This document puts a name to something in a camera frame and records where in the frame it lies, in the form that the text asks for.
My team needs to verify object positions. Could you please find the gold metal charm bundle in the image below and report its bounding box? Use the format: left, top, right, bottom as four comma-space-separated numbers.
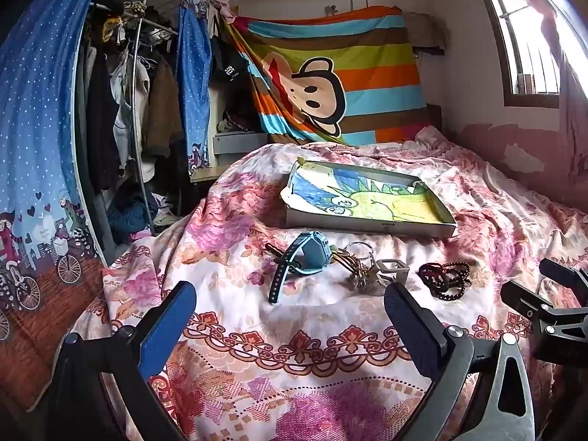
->
347, 262, 382, 291

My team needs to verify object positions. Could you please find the large blue dotted curtain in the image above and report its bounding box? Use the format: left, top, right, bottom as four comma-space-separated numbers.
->
0, 0, 108, 412

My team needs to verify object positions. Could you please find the pink floral blanket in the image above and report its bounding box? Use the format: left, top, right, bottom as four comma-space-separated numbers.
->
69, 126, 588, 441

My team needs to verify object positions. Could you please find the grey shelf board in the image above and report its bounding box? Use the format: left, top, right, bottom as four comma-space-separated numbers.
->
212, 131, 269, 167

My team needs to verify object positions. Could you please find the narrow blue dotted curtain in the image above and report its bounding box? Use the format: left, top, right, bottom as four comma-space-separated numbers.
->
177, 4, 213, 175

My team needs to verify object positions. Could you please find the blue smart watch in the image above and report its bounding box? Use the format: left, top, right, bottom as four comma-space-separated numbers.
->
269, 231, 332, 305

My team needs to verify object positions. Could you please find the black cap white print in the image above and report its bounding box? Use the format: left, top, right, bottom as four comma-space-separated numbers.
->
211, 43, 251, 86

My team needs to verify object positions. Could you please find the metal clothes rack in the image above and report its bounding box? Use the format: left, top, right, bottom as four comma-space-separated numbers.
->
89, 0, 184, 235

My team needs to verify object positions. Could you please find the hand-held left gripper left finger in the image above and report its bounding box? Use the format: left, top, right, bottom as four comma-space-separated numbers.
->
50, 280, 197, 441

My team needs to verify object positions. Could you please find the dark red bead bracelet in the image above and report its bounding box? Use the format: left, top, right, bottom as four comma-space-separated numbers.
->
417, 261, 474, 305

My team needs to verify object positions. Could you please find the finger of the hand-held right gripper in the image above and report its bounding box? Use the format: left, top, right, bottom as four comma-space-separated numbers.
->
539, 258, 588, 291
501, 280, 588, 363

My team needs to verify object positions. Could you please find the barred window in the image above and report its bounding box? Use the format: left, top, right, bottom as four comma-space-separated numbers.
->
473, 0, 563, 108

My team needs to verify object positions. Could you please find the pile of dark clothes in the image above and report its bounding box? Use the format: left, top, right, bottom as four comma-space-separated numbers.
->
107, 179, 184, 245

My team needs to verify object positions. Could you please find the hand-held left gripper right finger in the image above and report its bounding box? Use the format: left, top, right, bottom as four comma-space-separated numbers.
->
385, 282, 536, 441

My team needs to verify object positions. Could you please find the striped monkey print blanket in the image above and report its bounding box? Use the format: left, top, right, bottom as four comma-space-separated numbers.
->
227, 6, 433, 147

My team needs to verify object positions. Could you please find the cardboard tray with crayon drawing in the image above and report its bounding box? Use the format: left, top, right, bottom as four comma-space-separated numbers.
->
281, 156, 458, 240

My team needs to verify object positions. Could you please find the pink window curtain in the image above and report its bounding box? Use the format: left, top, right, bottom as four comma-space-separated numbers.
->
487, 0, 588, 166

